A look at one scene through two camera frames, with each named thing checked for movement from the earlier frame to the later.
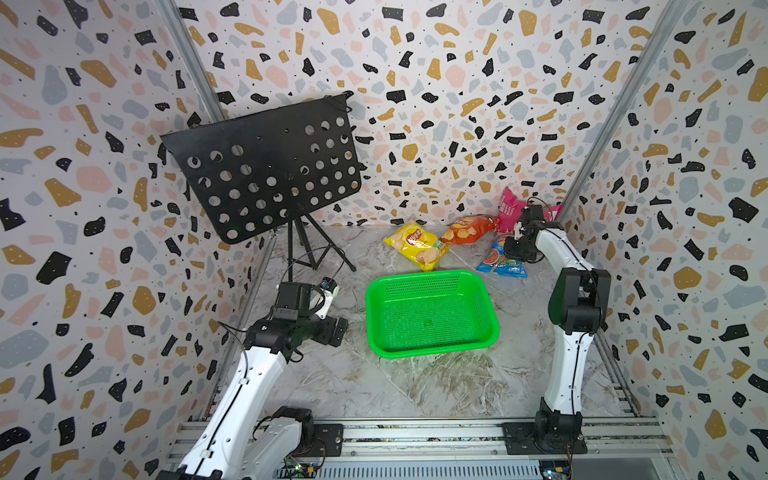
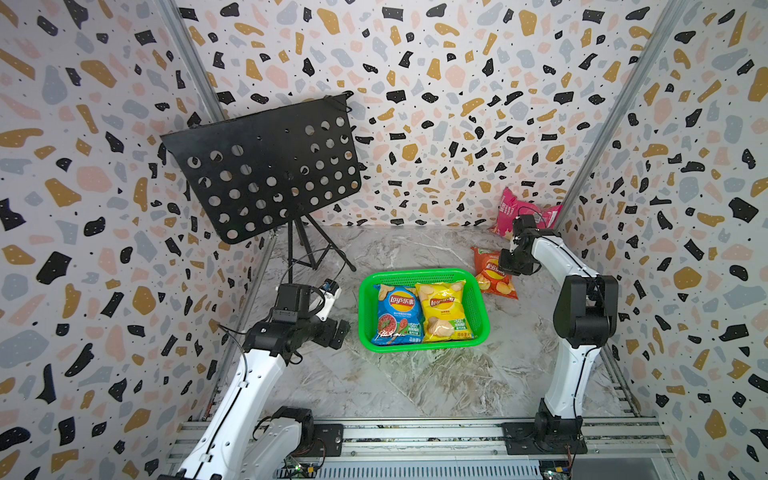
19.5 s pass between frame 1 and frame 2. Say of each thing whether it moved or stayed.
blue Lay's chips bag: moved
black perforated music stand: stayed
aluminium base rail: stayed
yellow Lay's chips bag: moved
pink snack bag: stayed
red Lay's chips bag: moved
